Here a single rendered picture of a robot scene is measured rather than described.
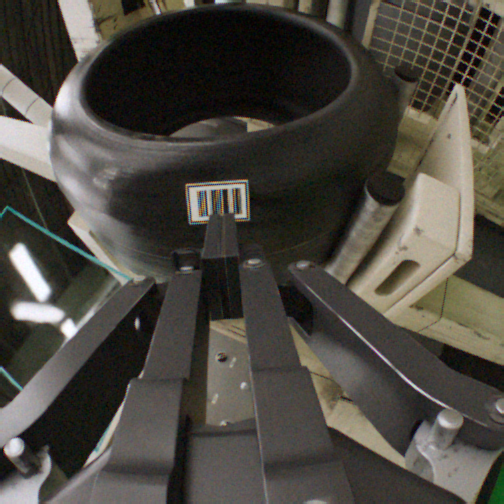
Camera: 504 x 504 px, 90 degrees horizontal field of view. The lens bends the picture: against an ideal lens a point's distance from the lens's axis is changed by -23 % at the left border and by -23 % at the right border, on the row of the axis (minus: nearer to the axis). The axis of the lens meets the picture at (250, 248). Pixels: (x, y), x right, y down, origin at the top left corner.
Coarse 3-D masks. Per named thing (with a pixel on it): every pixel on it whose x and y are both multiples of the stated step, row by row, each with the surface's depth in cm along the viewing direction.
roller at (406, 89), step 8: (400, 72) 43; (408, 72) 44; (392, 80) 46; (400, 80) 44; (408, 80) 43; (416, 80) 43; (400, 88) 45; (408, 88) 45; (400, 96) 46; (408, 96) 46; (400, 104) 48; (400, 112) 50; (400, 120) 52
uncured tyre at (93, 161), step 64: (128, 64) 58; (192, 64) 68; (256, 64) 69; (320, 64) 61; (64, 128) 35; (128, 128) 69; (320, 128) 33; (384, 128) 37; (64, 192) 38; (128, 192) 32; (256, 192) 32; (320, 192) 33; (128, 256) 42; (320, 256) 47
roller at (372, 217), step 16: (384, 176) 33; (368, 192) 33; (384, 192) 32; (400, 192) 32; (368, 208) 34; (384, 208) 32; (352, 224) 38; (368, 224) 36; (384, 224) 35; (352, 240) 40; (368, 240) 39; (336, 256) 46; (352, 256) 43; (336, 272) 49; (352, 272) 49
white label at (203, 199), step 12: (192, 192) 31; (204, 192) 31; (216, 192) 31; (228, 192) 31; (240, 192) 31; (192, 204) 31; (204, 204) 31; (216, 204) 31; (228, 204) 31; (240, 204) 32; (192, 216) 32; (204, 216) 32; (240, 216) 32
